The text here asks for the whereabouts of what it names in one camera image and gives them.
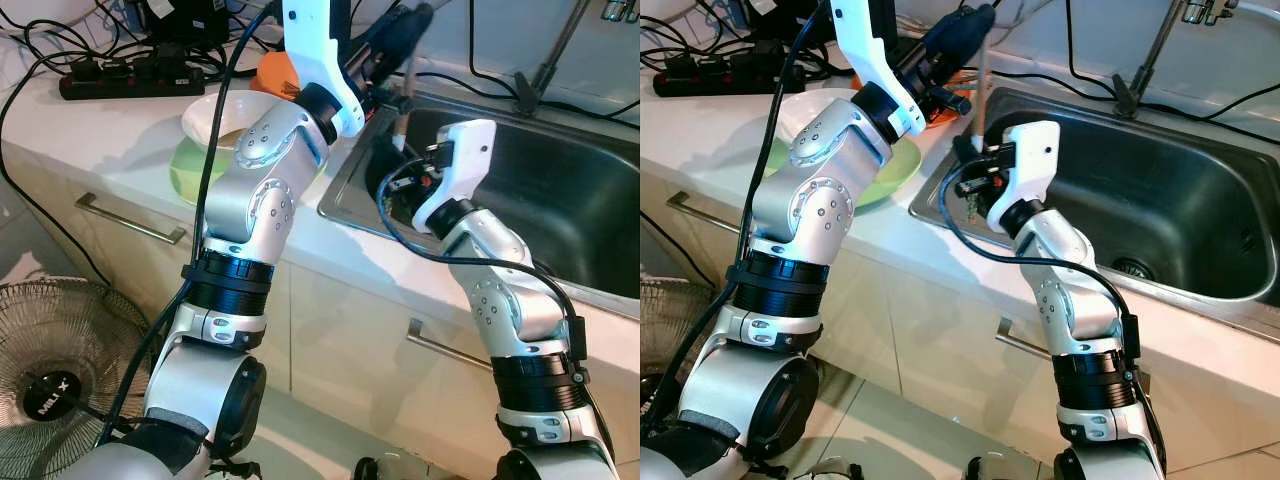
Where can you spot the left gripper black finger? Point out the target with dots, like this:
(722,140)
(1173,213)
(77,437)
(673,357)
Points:
(410,25)
(965,30)
(945,65)
(385,62)

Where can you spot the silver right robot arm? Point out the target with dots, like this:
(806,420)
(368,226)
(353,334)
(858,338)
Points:
(500,290)
(1075,290)

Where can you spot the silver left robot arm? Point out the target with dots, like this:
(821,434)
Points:
(250,190)
(820,190)

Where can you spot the steel kitchen sink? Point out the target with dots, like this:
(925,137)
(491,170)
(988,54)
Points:
(560,200)
(1180,200)

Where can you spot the wooden stick utensil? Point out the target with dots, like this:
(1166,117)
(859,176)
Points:
(981,90)

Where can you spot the green plate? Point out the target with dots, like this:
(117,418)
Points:
(195,175)
(890,175)

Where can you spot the sink faucet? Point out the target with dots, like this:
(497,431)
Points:
(528,95)
(1128,95)

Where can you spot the black power adapter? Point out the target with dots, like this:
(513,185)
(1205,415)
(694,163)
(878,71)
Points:
(190,20)
(790,15)

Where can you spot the black power strip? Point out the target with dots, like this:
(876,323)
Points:
(720,78)
(130,80)

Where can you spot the white round appliance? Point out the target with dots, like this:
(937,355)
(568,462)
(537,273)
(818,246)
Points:
(665,6)

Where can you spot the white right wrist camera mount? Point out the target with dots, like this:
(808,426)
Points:
(465,165)
(1035,165)

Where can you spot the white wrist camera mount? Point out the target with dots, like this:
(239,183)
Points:
(1035,165)
(465,165)
(870,50)
(310,50)

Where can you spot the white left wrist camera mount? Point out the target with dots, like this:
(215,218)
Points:
(870,50)
(310,50)

